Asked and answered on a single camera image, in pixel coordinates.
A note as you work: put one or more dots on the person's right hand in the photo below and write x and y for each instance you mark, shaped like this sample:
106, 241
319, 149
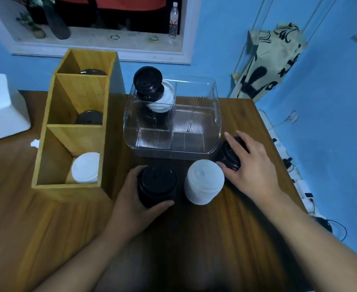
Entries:
257, 176

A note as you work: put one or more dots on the person's left hand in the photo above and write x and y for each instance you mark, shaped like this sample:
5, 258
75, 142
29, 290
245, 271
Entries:
129, 215

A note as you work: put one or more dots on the short stack of black lids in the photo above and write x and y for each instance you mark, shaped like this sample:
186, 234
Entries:
228, 158

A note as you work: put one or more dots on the white domed cup lid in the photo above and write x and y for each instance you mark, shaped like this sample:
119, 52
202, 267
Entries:
204, 182

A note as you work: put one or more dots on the wooden three-compartment organizer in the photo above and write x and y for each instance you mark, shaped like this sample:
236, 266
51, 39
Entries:
72, 142

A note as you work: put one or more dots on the pile of black and white cup lids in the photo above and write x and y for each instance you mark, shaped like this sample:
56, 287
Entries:
148, 77

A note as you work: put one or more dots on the person's left forearm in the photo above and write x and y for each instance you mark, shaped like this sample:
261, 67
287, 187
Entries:
81, 264

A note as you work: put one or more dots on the person's right forearm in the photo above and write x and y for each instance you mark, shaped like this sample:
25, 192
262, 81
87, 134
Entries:
324, 246

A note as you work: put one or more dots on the white foam box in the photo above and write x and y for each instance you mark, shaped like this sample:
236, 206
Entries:
1, 112

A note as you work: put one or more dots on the clear plastic container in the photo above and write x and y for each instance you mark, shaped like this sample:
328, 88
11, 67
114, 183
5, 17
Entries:
215, 133

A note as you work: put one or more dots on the cream tote bag black print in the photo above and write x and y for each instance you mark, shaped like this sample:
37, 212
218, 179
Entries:
269, 63

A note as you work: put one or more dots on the crumpled white tissue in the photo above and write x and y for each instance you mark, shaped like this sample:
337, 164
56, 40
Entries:
35, 143

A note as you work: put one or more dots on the clear plastic water bottle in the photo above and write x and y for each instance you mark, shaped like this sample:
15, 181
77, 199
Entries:
173, 21

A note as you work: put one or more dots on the dark glass vase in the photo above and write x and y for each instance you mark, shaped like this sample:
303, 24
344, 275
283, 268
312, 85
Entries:
58, 27

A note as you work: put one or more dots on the small potted plant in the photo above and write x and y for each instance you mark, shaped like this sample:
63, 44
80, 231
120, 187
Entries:
38, 34

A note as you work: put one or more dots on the white wall socket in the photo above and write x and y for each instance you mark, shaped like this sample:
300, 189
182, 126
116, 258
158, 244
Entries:
293, 117

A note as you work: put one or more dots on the white window frame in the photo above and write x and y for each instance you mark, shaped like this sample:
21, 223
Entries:
105, 54

